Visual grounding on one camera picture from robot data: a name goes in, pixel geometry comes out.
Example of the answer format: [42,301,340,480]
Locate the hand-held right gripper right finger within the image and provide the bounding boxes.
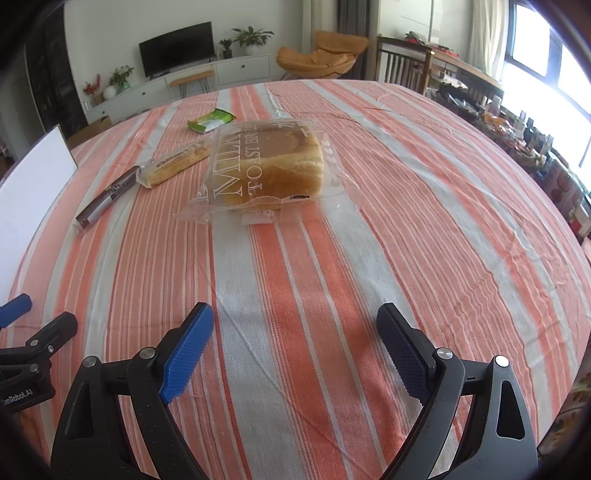
[376,303,540,480]

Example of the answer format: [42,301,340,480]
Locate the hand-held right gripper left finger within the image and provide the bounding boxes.
[50,302,214,480]

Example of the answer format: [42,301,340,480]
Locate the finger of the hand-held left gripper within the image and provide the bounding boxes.
[0,312,78,370]
[0,294,33,329]

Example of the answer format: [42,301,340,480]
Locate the white cardboard box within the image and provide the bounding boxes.
[0,124,79,305]

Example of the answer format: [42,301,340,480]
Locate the silver brown snack bar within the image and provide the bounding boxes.
[74,165,140,236]

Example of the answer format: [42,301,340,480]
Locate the long yellow bread packet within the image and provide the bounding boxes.
[139,140,212,188]

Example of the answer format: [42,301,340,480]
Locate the toast bread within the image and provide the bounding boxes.
[172,119,360,227]

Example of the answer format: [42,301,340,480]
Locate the green cracker packet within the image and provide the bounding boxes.
[187,108,235,134]

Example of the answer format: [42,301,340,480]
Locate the orange striped tablecloth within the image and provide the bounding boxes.
[0,78,585,480]

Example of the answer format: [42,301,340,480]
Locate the floral patterned cloth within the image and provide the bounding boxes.
[540,383,591,462]

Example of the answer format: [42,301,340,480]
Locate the brown cardboard box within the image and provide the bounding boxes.
[67,115,113,149]

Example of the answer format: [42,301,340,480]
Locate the red flowers in vase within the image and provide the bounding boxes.
[83,74,103,106]

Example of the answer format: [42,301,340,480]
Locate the dark display cabinet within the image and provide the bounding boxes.
[28,9,88,139]

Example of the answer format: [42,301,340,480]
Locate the leafy plant in glass vase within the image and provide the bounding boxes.
[108,65,134,93]

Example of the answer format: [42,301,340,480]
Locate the small wooden bench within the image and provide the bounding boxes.
[168,70,216,99]

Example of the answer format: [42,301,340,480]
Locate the dark wooden slatted chair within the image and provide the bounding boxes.
[375,36,435,95]

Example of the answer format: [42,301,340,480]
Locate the white television cabinet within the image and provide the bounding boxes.
[85,53,271,123]

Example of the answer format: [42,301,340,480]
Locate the wooden side desk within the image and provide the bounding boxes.
[429,46,504,95]

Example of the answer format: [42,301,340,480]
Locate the black television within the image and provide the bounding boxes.
[139,21,216,78]

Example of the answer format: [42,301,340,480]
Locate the orange lounge chair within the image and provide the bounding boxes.
[276,30,370,81]

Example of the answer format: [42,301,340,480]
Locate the large window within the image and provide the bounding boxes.
[489,0,591,171]

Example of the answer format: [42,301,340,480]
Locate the large green potted plant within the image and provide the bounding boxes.
[231,26,274,57]

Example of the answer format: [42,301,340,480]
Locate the grey curtain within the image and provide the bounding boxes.
[337,0,371,35]

